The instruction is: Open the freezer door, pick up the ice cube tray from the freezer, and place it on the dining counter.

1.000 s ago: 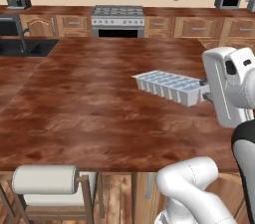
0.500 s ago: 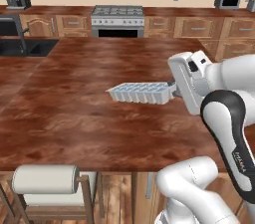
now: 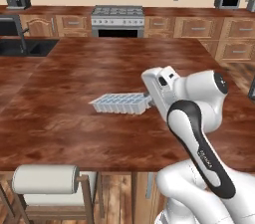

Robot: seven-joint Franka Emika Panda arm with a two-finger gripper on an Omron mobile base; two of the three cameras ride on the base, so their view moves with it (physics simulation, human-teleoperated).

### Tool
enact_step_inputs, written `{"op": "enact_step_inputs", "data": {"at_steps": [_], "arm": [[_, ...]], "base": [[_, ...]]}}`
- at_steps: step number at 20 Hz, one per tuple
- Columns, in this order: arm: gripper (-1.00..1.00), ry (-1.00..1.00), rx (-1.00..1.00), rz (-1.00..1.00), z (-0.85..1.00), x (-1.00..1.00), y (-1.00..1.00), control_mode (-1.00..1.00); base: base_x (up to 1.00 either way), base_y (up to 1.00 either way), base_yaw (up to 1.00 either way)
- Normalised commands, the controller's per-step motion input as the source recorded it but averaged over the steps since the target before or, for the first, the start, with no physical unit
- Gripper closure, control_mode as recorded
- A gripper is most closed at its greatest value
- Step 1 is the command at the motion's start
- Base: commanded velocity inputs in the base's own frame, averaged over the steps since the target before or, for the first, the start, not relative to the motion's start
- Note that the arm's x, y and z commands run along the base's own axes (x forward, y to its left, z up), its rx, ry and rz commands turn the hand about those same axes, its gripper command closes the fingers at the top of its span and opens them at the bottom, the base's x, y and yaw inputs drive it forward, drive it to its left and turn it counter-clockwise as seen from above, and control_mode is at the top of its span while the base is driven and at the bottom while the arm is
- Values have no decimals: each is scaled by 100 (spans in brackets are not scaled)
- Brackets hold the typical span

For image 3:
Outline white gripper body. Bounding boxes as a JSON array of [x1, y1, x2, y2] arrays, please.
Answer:
[[140, 67, 174, 123]]

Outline pale blue ice cube tray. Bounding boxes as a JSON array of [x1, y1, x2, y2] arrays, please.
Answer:
[[88, 93, 150, 115]]

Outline wooden base cupboards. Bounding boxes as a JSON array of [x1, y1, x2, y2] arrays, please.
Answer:
[[19, 13, 93, 39], [143, 15, 255, 64]]

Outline steel range cooker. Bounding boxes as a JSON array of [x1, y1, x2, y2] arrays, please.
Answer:
[[90, 5, 146, 39]]

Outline wooden island cupboard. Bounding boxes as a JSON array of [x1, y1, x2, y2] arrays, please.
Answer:
[[130, 171, 167, 224]]

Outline black sink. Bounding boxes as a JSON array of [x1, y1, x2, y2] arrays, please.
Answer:
[[0, 38, 61, 58]]

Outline white small appliance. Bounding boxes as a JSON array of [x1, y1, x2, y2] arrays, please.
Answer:
[[245, 0, 255, 13]]

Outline wooden stool with white cushion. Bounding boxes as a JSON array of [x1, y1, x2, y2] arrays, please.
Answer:
[[0, 163, 105, 224]]

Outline black tap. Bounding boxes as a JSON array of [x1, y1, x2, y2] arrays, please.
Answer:
[[0, 14, 31, 56]]

